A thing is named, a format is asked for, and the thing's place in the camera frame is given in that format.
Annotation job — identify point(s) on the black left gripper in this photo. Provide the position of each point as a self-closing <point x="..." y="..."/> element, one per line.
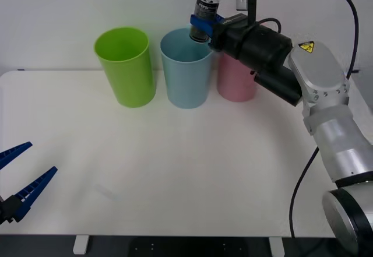
<point x="3" y="213"/>

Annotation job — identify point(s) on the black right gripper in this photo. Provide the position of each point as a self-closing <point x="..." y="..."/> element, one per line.
<point x="230" y="35"/>

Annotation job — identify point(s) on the black drink can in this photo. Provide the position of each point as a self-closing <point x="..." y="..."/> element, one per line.
<point x="205" y="7"/>

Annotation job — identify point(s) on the silver and black right arm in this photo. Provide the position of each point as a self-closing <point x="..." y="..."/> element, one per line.
<point x="317" y="67"/>

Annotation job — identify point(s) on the pink plastic bin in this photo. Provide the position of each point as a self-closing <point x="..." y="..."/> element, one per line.
<point x="233" y="82"/>

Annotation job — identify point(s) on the pale blue plastic bin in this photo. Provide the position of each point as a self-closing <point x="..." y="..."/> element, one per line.
<point x="186" y="82"/>

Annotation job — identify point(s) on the white table leg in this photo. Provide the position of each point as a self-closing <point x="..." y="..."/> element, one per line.
<point x="81" y="244"/>
<point x="277" y="246"/>

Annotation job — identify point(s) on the yellow-green plastic bin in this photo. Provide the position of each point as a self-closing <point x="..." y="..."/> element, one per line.
<point x="128" y="76"/>

